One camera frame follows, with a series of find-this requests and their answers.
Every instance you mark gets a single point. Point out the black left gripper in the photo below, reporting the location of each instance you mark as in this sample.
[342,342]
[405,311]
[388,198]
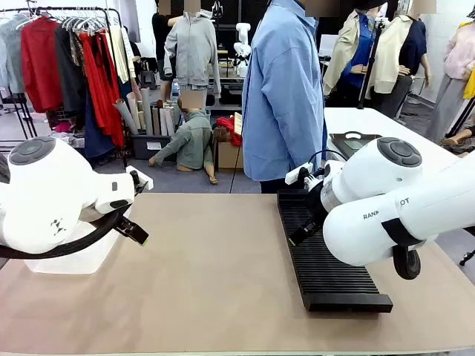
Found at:
[119,221]

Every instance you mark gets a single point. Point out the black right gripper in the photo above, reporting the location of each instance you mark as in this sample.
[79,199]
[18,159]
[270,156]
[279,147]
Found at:
[315,202]

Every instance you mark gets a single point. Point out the black plastic tray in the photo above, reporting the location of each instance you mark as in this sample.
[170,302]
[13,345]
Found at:
[352,142]

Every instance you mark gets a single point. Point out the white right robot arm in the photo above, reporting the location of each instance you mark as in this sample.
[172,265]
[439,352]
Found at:
[389,207]

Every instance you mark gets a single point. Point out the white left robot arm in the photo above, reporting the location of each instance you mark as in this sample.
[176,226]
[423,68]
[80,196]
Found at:
[48,193]

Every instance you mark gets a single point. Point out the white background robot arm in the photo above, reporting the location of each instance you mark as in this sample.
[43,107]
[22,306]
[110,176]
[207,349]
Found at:
[243,41]

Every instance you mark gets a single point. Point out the black slotted PCB rack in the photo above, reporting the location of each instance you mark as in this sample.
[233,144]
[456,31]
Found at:
[326,267]

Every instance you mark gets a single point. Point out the clear plastic storage box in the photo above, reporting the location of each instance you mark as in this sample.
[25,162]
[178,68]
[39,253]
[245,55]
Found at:
[85,252]

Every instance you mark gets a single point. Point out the dark grey storage bin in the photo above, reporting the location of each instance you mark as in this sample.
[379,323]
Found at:
[148,146]

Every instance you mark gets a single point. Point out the cardboard box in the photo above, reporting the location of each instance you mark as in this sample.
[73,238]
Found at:
[230,155]

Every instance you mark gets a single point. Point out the navy hanging garment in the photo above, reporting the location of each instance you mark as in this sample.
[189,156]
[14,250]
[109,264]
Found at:
[96,133]

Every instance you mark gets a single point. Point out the seated mannequin green shirt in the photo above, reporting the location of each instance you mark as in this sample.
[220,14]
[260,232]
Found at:
[193,141]

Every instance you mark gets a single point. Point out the grey paper roll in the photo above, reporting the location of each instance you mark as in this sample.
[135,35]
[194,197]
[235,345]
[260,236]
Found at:
[125,115]

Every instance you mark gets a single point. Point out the beige paper roll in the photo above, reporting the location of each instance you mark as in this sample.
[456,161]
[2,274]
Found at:
[134,109]

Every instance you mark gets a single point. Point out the white background table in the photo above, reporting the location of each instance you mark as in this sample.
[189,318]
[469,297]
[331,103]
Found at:
[375,126]

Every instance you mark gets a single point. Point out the red cloth pile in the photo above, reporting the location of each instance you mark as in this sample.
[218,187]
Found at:
[228,128]

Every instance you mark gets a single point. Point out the person in blue shirt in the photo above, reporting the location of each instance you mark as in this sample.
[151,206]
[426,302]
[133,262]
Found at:
[285,92]

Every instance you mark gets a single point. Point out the red hanging dress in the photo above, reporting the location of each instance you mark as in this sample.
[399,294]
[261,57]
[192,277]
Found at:
[104,92]

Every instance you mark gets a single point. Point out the black hanging garment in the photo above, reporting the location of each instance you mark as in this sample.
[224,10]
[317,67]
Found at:
[70,74]

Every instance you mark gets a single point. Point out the cream hanging garment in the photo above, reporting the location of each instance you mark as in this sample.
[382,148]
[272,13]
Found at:
[120,55]

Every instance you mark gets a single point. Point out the black tripod pole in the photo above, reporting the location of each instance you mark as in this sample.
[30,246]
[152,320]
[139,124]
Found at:
[371,63]

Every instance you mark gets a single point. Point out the person in black clothes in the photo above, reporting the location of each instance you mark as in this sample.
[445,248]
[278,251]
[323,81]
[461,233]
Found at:
[161,48]

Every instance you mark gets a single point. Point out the mannequin beige jacket blue shirt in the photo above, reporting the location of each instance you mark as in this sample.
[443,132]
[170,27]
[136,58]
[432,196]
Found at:
[352,48]

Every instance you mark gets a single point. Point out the black clothes rack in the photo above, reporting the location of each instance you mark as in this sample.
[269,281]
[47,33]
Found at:
[111,44]

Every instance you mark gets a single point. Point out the red hanging shirt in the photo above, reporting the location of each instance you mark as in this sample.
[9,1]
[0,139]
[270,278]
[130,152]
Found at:
[41,66]

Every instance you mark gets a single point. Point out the mannequin in grey hoodie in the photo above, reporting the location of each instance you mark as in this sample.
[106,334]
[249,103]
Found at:
[193,48]

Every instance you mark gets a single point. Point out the mannequin cream jacket navy top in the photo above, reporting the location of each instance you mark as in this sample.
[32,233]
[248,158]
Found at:
[397,55]

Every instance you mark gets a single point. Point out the light grey hanging shirt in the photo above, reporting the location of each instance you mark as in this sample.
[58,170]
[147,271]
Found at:
[9,55]

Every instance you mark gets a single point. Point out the mannequin in pink top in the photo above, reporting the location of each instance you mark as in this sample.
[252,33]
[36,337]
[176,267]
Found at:
[456,66]

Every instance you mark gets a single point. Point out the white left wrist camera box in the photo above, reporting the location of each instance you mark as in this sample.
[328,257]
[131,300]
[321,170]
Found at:
[143,180]

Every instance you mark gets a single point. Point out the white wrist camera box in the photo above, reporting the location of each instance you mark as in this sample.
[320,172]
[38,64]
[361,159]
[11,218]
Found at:
[297,174]
[143,180]

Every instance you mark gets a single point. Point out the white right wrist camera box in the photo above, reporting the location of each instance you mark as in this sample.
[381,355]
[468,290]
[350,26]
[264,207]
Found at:
[297,174]

